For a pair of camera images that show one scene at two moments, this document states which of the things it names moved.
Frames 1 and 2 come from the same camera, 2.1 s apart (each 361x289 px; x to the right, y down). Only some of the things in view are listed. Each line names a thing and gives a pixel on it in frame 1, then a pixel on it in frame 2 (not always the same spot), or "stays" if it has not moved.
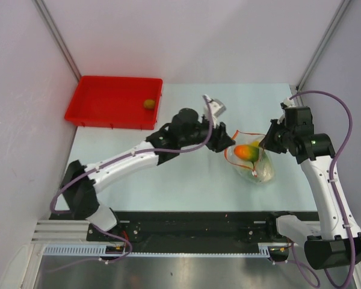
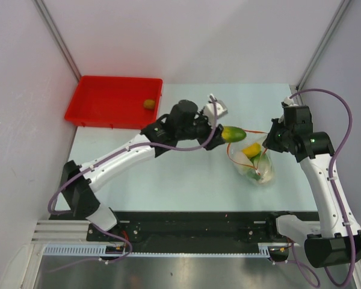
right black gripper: x=267 y=142 stays
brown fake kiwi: x=149 y=104 stays
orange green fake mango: x=246 y=152 -> x=233 y=133
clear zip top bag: x=251 y=161 stays
